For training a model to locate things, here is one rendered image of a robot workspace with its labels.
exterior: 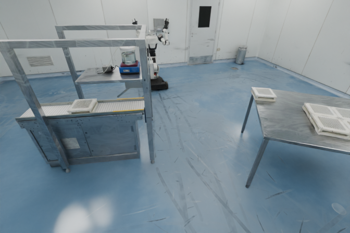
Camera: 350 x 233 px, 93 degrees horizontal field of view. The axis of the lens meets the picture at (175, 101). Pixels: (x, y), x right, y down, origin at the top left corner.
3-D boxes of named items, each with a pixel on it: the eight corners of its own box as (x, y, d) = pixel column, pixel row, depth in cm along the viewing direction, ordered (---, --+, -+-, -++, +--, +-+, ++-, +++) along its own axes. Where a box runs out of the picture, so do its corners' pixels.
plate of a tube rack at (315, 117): (338, 119, 169) (339, 118, 168) (352, 136, 149) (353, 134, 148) (310, 115, 176) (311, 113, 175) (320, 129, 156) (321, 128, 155)
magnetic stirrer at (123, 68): (140, 66, 191) (139, 59, 186) (139, 74, 173) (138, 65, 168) (122, 67, 189) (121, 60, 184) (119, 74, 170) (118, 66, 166)
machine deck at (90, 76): (143, 69, 196) (142, 65, 194) (142, 82, 164) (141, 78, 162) (88, 71, 189) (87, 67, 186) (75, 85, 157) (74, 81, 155)
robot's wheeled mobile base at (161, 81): (142, 81, 456) (141, 69, 439) (161, 79, 469) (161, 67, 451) (146, 91, 404) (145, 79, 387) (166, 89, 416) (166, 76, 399)
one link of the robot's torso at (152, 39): (144, 48, 404) (142, 32, 385) (157, 47, 412) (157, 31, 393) (145, 51, 379) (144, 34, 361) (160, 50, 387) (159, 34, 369)
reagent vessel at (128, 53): (137, 60, 183) (135, 42, 173) (136, 64, 170) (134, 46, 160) (123, 60, 181) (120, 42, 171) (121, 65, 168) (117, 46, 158)
